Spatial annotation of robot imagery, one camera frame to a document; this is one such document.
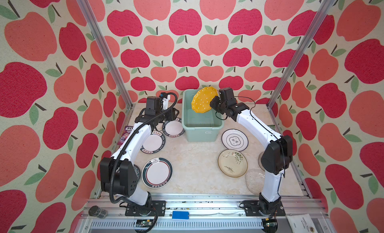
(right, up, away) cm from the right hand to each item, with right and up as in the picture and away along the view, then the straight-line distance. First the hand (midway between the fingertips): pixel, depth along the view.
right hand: (213, 100), depth 88 cm
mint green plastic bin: (-8, -16, -4) cm, 18 cm away
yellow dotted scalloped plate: (-7, 0, +7) cm, 10 cm away
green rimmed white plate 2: (-27, -18, +21) cm, 39 cm away
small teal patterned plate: (-45, -42, -2) cm, 61 cm away
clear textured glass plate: (+23, -46, -4) cm, 51 cm away
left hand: (-21, -7, -4) cm, 23 cm away
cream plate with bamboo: (+12, -38, +3) cm, 40 cm away
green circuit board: (-36, -62, -16) cm, 74 cm away
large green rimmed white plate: (-33, -43, -2) cm, 55 cm away
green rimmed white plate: (-38, -28, +11) cm, 49 cm away
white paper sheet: (+39, -60, -19) cm, 74 cm away
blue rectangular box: (-18, -57, -18) cm, 63 cm away
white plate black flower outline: (+17, -25, +13) cm, 33 cm away
